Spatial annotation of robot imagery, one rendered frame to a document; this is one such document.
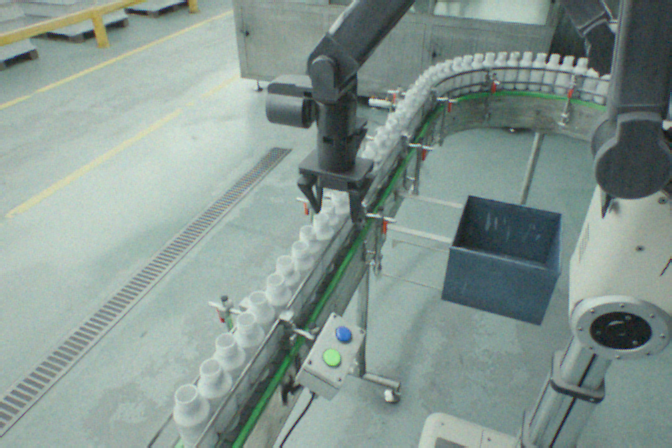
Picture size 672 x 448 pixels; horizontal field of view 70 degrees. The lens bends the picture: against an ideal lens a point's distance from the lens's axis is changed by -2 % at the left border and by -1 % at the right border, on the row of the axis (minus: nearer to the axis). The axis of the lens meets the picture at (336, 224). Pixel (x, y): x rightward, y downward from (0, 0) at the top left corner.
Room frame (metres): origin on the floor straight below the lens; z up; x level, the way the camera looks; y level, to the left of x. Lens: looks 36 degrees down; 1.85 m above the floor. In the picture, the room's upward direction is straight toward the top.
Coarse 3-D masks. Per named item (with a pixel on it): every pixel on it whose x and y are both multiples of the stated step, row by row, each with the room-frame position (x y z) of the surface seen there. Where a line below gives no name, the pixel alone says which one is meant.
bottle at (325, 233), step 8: (320, 216) 0.97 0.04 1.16; (320, 224) 0.94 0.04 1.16; (328, 224) 0.95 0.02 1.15; (320, 232) 0.94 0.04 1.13; (328, 232) 0.94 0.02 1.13; (320, 240) 0.93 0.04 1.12; (328, 240) 0.93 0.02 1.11; (328, 256) 0.93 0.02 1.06; (328, 264) 0.93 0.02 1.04; (328, 272) 0.93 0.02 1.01
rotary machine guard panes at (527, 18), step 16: (304, 0) 4.56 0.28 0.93; (320, 0) 4.50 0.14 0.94; (336, 0) 4.45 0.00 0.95; (352, 0) 4.39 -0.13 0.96; (448, 0) 4.09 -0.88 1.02; (464, 0) 4.05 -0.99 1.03; (480, 0) 4.00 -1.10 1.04; (496, 0) 3.96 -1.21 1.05; (512, 0) 3.91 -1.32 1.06; (528, 0) 3.87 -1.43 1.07; (544, 0) 3.83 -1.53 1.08; (480, 16) 3.99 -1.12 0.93; (496, 16) 3.95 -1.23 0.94; (512, 16) 3.90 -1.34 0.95; (528, 16) 3.86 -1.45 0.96; (544, 16) 3.82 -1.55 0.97
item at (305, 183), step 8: (304, 176) 0.65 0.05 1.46; (312, 176) 0.65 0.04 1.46; (296, 184) 0.64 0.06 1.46; (304, 184) 0.63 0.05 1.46; (312, 184) 0.64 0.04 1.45; (304, 192) 0.64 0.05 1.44; (312, 192) 0.64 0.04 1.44; (320, 192) 0.67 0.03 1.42; (312, 200) 0.64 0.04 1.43; (320, 200) 0.66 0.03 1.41; (320, 208) 0.66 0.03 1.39
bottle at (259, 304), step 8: (256, 296) 0.70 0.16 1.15; (264, 296) 0.70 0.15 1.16; (256, 304) 0.67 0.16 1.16; (264, 304) 0.67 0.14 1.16; (256, 312) 0.67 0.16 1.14; (264, 312) 0.67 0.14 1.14; (272, 312) 0.68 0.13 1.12; (264, 320) 0.66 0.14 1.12; (272, 320) 0.67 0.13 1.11; (264, 328) 0.66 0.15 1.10; (272, 336) 0.67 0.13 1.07; (272, 344) 0.67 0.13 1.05; (272, 352) 0.66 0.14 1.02
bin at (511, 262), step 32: (480, 224) 1.37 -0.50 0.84; (512, 224) 1.33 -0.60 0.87; (544, 224) 1.29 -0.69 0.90; (480, 256) 1.07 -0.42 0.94; (512, 256) 1.32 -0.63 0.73; (544, 256) 1.28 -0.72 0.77; (448, 288) 1.10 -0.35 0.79; (480, 288) 1.07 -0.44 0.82; (512, 288) 1.04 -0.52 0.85; (544, 288) 1.00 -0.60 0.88
